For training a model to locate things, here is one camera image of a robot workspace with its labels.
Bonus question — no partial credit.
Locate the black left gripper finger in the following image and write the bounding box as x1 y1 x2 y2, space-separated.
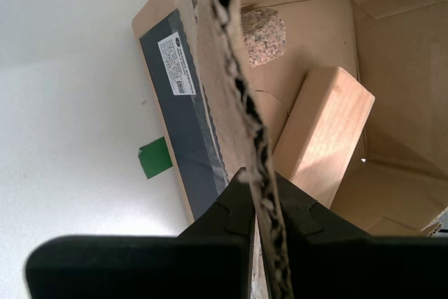
24 167 259 299
275 172 448 299

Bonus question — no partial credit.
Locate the light wooden block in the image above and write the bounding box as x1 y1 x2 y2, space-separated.
272 66 376 209

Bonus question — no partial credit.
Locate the cardboard box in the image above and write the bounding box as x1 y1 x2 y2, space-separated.
131 0 448 299

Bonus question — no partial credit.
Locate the speckled granite rock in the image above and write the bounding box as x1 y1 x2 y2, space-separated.
239 6 288 68

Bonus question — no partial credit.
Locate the green tape piece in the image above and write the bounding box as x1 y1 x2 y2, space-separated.
137 137 172 179

